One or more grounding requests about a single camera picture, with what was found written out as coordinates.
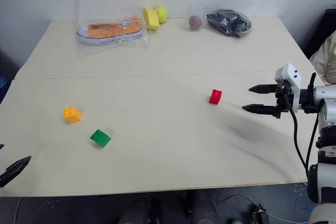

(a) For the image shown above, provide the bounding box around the purple ball in bag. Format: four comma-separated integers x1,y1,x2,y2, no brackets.
188,15,203,31

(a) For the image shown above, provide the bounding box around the black chair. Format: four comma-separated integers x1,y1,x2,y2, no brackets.
305,8,336,59

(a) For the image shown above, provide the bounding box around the person in beige clothes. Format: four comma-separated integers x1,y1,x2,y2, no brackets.
309,30,336,86

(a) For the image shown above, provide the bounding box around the thin white floor cable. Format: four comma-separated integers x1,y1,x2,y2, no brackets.
214,195,310,222

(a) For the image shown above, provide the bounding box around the yellow sponge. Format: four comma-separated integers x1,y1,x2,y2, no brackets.
142,7,161,30

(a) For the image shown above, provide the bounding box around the small black floor device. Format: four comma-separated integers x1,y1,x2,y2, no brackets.
251,202,270,224

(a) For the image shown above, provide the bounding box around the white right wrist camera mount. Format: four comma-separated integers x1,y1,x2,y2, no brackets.
274,62,302,114

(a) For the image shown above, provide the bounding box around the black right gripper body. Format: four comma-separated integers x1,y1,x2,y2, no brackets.
274,81,294,120

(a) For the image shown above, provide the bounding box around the green toy brick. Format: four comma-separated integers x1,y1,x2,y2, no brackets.
89,129,112,148

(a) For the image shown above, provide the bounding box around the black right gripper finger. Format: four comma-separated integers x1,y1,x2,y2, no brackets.
241,104,276,116
248,84,278,95

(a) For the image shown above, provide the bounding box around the yellow-green tennis ball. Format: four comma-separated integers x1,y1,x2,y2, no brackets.
154,6,168,24

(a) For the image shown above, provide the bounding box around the orange sneaker in bag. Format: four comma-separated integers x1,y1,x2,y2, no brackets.
75,14,150,58

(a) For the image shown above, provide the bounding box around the orange toy brick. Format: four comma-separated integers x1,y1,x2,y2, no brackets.
62,106,82,124

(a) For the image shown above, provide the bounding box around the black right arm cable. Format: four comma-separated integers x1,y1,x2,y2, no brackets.
282,91,320,182

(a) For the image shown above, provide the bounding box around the black item in plastic bag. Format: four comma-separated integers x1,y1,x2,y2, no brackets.
205,8,255,39

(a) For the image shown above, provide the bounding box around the red toy brick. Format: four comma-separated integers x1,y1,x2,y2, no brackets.
208,89,223,106

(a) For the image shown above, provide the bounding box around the blue patterned object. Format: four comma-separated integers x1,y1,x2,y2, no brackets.
0,76,13,104

